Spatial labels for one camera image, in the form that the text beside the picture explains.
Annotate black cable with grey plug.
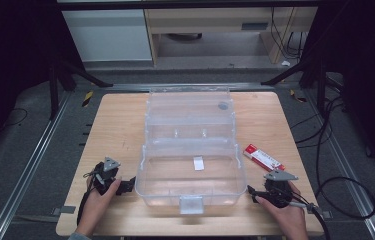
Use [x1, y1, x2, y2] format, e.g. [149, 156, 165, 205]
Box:
[288, 199, 331, 240]

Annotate red and white medicine box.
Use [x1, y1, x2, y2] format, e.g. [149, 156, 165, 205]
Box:
[243, 143, 286, 172]

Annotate white cabinet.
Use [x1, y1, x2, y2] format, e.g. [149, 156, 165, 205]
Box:
[61, 8, 153, 63]

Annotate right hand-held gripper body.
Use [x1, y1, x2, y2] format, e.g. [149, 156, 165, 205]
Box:
[263, 169, 299, 209]

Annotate thin black floor cable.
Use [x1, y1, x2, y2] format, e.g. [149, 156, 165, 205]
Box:
[0, 107, 29, 132]

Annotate black hanging cables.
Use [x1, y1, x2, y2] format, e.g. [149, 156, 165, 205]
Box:
[270, 7, 307, 61]

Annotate black metal stand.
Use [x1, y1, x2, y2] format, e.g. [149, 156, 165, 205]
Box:
[260, 49, 329, 118]
[48, 58, 115, 121]

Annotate yellow and black tape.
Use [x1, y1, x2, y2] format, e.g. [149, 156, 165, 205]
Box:
[289, 88, 308, 103]
[81, 90, 95, 108]

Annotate person's left hand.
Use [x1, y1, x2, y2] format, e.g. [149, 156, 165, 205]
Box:
[76, 178, 123, 238]

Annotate person's right hand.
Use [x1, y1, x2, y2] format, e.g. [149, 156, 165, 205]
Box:
[254, 181, 310, 240]

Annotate metal floor rail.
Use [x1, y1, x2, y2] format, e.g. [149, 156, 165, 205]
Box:
[304, 94, 375, 240]
[0, 90, 73, 240]

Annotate black floor cable loop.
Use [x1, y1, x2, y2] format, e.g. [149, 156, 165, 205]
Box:
[289, 95, 375, 221]

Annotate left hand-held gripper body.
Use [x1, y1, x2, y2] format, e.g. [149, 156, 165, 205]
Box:
[89, 156, 122, 196]

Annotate clear plastic storage box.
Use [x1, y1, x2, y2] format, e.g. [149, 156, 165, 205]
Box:
[134, 85, 248, 215]

